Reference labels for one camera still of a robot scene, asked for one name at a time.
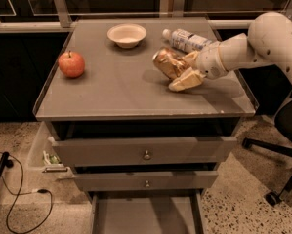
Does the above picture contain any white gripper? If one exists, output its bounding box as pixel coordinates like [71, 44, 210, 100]
[168, 42, 228, 92]

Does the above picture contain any orange soda can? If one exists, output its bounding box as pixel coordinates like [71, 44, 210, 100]
[152, 48, 189, 80]

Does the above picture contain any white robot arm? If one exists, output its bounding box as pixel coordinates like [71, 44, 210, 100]
[169, 12, 292, 92]

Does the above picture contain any grey drawer cabinet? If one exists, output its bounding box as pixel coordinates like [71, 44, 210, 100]
[32, 16, 259, 234]

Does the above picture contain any grey top drawer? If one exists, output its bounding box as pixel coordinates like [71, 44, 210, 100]
[52, 136, 237, 167]

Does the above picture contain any grey drawer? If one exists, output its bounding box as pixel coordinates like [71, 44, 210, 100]
[90, 192, 208, 234]
[52, 136, 237, 167]
[74, 171, 218, 192]

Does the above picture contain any grey middle drawer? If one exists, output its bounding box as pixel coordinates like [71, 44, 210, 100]
[74, 171, 218, 192]

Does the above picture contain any grey bottom drawer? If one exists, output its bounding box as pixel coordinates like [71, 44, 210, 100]
[90, 192, 208, 234]

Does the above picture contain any clear plastic water bottle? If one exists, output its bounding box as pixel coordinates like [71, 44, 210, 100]
[162, 29, 212, 53]

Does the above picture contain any white paper bowl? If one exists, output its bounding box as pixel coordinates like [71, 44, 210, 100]
[107, 23, 146, 49]

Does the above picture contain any black office chair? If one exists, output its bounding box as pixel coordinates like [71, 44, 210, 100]
[241, 90, 292, 207]

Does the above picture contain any red apple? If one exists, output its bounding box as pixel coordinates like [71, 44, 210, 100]
[59, 51, 85, 78]

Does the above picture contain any clear plastic storage bin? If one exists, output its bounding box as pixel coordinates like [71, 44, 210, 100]
[26, 123, 72, 179]

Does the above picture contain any metal window rail frame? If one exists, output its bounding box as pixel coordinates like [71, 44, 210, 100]
[0, 0, 292, 32]

